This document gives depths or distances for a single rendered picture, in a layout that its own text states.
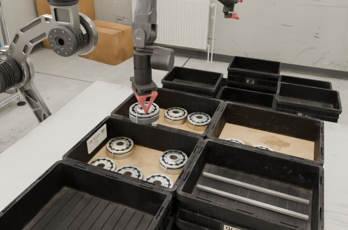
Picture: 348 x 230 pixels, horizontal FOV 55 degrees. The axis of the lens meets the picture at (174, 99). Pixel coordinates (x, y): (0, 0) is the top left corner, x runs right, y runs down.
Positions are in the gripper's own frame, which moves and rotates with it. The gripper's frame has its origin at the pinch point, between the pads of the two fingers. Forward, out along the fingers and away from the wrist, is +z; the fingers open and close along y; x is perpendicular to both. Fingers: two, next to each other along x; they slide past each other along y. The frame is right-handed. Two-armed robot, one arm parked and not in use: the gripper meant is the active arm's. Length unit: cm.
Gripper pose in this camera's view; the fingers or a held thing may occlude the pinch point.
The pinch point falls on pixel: (144, 105)
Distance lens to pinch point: 114.5
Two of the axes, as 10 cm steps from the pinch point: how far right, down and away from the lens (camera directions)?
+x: -9.3, 1.7, -3.4
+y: -3.8, -4.5, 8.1
